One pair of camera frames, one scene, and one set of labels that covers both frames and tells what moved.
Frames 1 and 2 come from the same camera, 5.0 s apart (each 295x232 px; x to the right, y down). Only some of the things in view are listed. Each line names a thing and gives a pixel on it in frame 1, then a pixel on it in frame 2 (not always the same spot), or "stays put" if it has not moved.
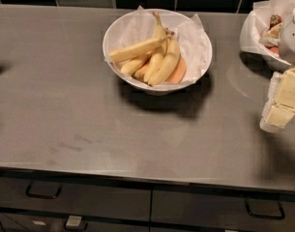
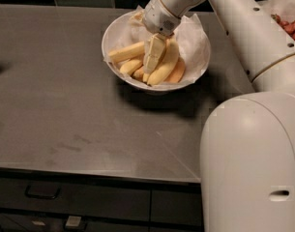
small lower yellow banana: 139,72 stays put
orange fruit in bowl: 179,72 stays put
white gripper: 292,38 -> 159,18
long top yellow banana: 123,54 stays put
